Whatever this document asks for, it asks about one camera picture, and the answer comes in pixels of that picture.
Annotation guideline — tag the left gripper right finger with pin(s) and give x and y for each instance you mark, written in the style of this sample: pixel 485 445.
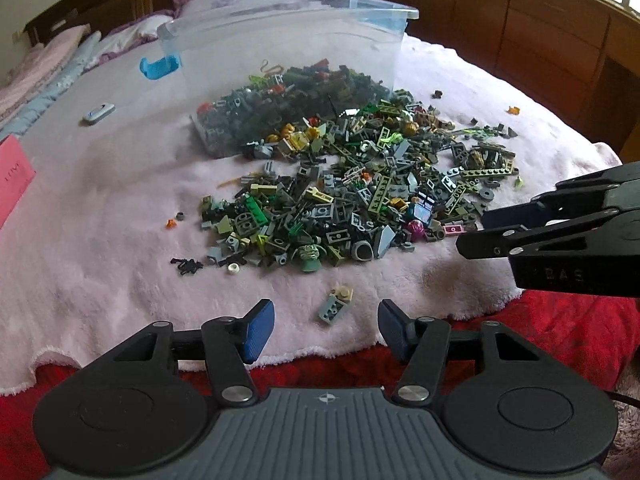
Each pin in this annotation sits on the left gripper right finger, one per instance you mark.
pixel 419 344

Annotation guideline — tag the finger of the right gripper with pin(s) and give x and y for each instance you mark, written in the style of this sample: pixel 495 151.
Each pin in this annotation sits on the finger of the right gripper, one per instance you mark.
pixel 613 189
pixel 507 228

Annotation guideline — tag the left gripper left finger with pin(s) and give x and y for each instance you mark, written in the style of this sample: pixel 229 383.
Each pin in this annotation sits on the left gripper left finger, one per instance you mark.
pixel 230 344

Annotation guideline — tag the grey plate with tan stud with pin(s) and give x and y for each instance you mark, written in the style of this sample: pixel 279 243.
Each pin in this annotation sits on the grey plate with tan stud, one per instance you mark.
pixel 339 298

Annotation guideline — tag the grey round lego disc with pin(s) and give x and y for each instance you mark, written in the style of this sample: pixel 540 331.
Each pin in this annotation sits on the grey round lego disc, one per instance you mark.
pixel 486 194

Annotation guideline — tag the red fleece blanket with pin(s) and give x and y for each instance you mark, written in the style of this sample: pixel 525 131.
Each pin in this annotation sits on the red fleece blanket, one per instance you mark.
pixel 598 337

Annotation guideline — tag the purple haired minifigure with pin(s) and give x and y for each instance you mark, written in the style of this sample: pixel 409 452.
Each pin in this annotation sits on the purple haired minifigure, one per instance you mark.
pixel 419 216

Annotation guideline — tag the black small lego cluster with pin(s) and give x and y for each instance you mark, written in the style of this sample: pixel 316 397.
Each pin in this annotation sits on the black small lego cluster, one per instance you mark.
pixel 186 266

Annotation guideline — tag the orange lego piece far right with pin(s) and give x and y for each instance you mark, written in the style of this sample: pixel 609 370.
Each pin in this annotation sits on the orange lego piece far right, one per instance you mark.
pixel 513 109

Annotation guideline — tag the wooden cabinet drawers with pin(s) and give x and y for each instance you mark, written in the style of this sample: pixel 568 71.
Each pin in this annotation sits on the wooden cabinet drawers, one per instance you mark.
pixel 578 58

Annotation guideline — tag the pile of loose lego bricks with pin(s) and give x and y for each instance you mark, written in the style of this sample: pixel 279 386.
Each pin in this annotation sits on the pile of loose lego bricks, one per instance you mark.
pixel 337 189

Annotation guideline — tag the pink fluffy blanket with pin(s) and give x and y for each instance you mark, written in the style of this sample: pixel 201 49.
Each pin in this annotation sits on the pink fluffy blanket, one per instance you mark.
pixel 129 221

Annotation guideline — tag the small grey flat device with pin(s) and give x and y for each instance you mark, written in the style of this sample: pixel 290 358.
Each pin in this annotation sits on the small grey flat device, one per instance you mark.
pixel 98 113

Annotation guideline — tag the clear plastic storage bin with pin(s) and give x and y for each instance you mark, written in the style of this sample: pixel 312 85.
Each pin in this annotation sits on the clear plastic storage bin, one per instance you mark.
pixel 252 67

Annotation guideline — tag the folded striped quilt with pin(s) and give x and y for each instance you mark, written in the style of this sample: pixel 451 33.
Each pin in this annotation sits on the folded striped quilt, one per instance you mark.
pixel 46 73

